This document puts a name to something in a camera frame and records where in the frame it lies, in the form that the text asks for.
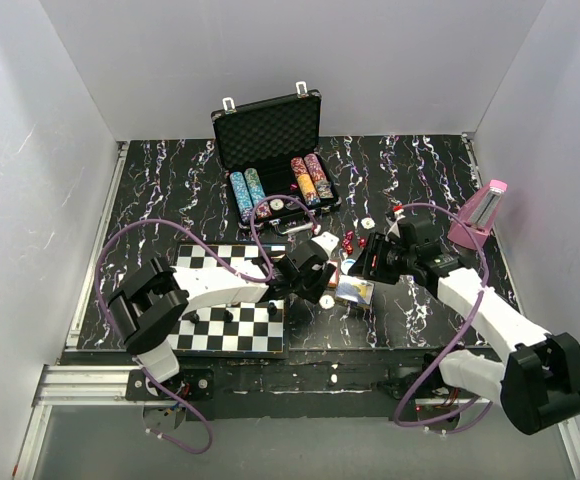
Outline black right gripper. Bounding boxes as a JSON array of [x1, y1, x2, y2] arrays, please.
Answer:
[[346, 232, 416, 285]]

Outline grey white chip stack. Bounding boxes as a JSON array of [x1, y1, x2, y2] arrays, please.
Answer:
[[362, 218, 375, 229]]

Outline black white chess board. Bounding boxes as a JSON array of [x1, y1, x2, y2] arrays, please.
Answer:
[[167, 242, 289, 359]]

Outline black poker set case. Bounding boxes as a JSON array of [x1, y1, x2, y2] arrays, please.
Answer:
[[211, 81, 321, 198]]

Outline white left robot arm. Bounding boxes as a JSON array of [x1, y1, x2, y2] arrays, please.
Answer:
[[106, 233, 339, 400]]

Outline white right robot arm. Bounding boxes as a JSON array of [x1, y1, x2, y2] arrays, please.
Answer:
[[349, 220, 580, 435]]

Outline blue small blind button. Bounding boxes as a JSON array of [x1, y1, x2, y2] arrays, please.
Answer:
[[341, 258, 355, 275]]

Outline blue playing card deck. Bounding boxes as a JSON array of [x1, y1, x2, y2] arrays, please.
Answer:
[[335, 276, 375, 308]]

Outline white loose poker chip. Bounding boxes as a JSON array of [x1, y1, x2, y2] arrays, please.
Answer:
[[319, 295, 335, 309]]

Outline black chess piece right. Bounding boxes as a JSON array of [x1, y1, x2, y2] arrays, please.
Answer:
[[267, 302, 278, 316]]

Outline grey dealer button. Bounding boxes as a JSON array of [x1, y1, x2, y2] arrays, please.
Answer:
[[284, 196, 301, 210]]

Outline red yellow chip column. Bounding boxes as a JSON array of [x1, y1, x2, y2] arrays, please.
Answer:
[[290, 157, 320, 206]]

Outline white single chip in case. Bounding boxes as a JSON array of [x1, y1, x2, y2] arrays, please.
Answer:
[[270, 199, 284, 210]]

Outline purple red chip column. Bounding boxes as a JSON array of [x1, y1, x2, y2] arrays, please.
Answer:
[[304, 153, 334, 200]]

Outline green blue chip column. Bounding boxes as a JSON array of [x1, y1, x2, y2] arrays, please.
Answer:
[[244, 168, 271, 219]]

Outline black chess piece middle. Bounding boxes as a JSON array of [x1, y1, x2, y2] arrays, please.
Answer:
[[223, 310, 234, 323]]

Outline light blue chip column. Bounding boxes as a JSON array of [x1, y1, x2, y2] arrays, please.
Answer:
[[229, 171, 253, 223]]

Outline pink metronome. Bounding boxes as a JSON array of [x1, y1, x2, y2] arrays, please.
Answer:
[[447, 179, 508, 250]]

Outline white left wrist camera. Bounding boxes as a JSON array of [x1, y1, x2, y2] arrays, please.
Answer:
[[311, 232, 340, 259]]

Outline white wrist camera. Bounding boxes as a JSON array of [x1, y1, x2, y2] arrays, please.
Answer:
[[311, 232, 340, 259], [386, 206, 405, 241]]

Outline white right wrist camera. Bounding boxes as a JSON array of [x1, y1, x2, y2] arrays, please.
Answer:
[[386, 206, 405, 241]]

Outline aluminium rail frame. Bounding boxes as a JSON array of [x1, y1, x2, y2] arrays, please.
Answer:
[[37, 135, 580, 479]]

